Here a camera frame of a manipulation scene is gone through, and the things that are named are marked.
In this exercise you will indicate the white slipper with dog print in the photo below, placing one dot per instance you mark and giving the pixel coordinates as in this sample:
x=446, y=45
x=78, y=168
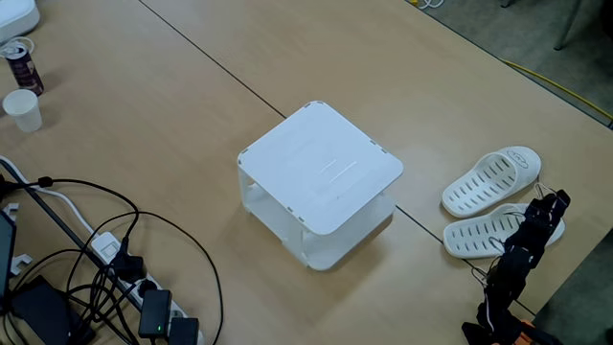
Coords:
x=455, y=244
x=529, y=170

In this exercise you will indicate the white two-tier shoe rack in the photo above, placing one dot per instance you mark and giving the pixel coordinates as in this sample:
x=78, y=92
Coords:
x=321, y=167

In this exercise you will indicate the grey chair leg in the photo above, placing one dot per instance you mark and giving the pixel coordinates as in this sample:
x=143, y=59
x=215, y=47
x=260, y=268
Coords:
x=568, y=26

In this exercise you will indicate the black power adapter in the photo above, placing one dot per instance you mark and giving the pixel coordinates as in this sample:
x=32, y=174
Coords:
x=184, y=331

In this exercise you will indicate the black adapter with green light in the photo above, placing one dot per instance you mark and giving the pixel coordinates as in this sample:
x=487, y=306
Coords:
x=154, y=311

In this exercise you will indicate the black power plug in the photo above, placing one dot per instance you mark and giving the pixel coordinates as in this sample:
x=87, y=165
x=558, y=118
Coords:
x=128, y=267

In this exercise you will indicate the white power strip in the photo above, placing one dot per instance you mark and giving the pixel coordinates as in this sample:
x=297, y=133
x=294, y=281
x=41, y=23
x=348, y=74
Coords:
x=106, y=246

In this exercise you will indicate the black flat power brick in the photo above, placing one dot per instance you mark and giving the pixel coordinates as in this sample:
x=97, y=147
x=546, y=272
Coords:
x=43, y=311

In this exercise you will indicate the white paper cup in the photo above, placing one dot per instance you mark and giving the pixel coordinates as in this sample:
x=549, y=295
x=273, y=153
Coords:
x=21, y=112

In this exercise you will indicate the dark purple drink can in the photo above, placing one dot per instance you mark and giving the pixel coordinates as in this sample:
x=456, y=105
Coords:
x=25, y=72

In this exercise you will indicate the dark laptop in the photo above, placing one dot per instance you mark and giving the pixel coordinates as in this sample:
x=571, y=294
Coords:
x=6, y=249

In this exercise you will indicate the white flat device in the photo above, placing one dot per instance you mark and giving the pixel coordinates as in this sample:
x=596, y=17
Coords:
x=14, y=19

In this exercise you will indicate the white printed plastic bracket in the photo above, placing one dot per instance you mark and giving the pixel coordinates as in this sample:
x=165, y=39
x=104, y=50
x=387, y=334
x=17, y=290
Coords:
x=21, y=261
x=10, y=209

